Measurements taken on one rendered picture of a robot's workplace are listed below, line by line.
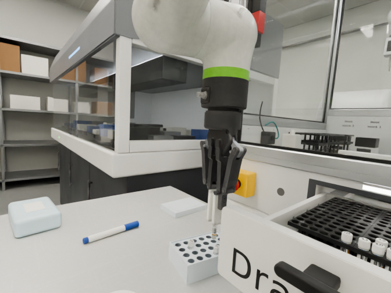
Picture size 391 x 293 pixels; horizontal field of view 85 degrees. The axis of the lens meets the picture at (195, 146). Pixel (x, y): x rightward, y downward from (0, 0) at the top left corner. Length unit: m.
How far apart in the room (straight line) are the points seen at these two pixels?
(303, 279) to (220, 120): 0.27
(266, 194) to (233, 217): 0.35
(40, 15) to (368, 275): 4.48
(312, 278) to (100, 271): 0.37
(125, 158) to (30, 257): 0.50
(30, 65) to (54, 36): 0.82
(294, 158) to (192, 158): 0.64
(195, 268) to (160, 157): 0.66
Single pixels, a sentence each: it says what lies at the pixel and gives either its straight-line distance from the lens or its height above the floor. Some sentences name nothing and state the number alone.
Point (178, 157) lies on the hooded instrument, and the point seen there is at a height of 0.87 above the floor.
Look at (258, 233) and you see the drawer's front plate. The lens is 0.31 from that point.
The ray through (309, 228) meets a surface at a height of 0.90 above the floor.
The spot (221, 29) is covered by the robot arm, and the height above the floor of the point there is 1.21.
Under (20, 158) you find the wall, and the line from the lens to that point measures 4.28.
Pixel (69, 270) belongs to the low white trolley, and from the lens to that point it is 0.52.
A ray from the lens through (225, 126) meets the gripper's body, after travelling 0.41.
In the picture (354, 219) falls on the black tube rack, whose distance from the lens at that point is 0.48.
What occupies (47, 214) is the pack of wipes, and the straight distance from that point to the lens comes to 0.67.
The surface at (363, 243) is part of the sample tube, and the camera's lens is 0.37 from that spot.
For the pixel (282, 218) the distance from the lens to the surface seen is 0.44.
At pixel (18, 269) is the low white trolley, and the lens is 0.57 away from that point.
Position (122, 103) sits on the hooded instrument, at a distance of 0.93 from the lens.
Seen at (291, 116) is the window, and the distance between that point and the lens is 0.64.
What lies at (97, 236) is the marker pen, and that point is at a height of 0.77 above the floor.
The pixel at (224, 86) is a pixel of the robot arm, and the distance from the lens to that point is 0.41.
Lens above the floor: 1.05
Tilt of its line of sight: 6 degrees down
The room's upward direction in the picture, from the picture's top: 3 degrees clockwise
